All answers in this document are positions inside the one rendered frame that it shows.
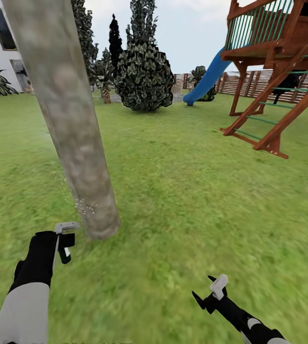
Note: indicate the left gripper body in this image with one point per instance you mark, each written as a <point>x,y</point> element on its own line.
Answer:
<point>68,240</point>

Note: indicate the pesticide atomizer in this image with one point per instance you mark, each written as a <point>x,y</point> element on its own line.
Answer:
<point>65,255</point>

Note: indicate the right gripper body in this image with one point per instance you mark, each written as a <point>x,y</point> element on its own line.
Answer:
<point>221,306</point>

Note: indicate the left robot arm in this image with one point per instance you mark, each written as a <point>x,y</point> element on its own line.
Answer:
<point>24,314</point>

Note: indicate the garden chair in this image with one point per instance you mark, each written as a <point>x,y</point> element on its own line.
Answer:
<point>177,89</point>

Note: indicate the fixed window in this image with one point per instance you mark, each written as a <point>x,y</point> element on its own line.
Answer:
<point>22,76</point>

